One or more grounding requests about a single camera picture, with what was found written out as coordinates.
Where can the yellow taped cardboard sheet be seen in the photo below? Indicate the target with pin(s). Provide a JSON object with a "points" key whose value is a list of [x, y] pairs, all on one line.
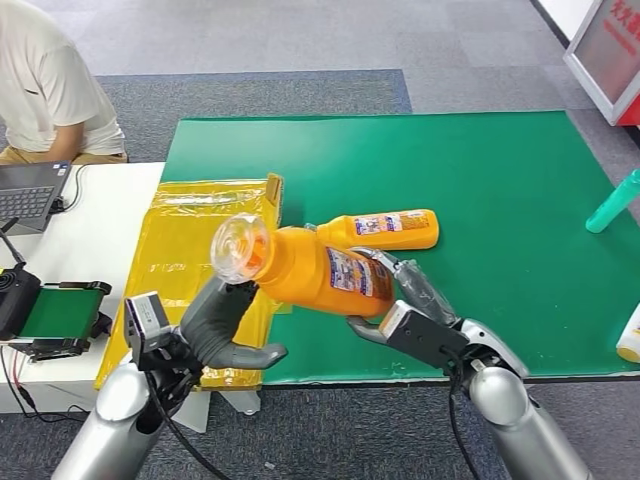
{"points": [[175, 258]]}

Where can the orange detergent bottle clear cap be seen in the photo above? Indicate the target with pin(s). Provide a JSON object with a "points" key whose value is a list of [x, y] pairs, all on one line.
{"points": [[390, 230], [305, 272]]}

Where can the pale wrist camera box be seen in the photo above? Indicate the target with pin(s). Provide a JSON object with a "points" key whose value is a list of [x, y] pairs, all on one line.
{"points": [[147, 318], [425, 338]]}

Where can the dark grey laptop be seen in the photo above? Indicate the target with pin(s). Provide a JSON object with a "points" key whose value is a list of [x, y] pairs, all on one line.
{"points": [[25, 195]]}

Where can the green table mat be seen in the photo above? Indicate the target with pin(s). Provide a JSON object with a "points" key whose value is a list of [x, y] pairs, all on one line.
{"points": [[450, 159]]}

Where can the person's left forearm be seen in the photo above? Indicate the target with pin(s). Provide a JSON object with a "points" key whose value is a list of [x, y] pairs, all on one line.
{"points": [[65, 142]]}

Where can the white table base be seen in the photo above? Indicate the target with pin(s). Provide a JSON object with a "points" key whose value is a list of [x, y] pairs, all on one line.
{"points": [[235, 401]]}

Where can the person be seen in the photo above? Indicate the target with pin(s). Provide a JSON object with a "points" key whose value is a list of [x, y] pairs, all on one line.
{"points": [[45, 86]]}

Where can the black box with fan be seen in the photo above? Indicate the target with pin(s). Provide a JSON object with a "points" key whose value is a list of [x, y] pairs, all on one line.
{"points": [[15, 298]]}

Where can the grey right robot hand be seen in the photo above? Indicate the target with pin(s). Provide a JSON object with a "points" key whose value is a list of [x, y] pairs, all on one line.
{"points": [[425, 291]]}

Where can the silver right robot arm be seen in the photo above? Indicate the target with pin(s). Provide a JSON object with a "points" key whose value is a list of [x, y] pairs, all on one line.
{"points": [[520, 424]]}

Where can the small green belt conveyor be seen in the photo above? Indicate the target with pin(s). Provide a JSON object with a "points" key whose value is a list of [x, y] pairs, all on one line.
{"points": [[60, 311]]}

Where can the teal plastic bottle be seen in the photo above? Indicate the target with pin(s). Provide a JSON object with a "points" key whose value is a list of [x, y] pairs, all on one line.
{"points": [[612, 202]]}

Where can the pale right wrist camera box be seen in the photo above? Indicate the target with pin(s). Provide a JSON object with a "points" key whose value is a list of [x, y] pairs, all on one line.
{"points": [[425, 338]]}

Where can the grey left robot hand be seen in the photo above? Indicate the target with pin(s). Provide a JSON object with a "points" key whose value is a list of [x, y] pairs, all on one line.
{"points": [[212, 324]]}

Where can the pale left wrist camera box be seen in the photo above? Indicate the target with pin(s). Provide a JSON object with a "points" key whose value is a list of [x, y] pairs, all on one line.
{"points": [[147, 318]]}

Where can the white red display stand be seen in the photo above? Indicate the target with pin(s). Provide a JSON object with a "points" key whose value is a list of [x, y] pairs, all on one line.
{"points": [[605, 53]]}

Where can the white yellow bottle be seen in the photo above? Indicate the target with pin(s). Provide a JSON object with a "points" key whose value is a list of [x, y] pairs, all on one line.
{"points": [[631, 338]]}

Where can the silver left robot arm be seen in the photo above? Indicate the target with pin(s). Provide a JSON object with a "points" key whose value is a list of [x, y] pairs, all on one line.
{"points": [[115, 424]]}

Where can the black antenna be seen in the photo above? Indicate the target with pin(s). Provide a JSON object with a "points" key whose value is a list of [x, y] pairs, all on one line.
{"points": [[12, 248]]}

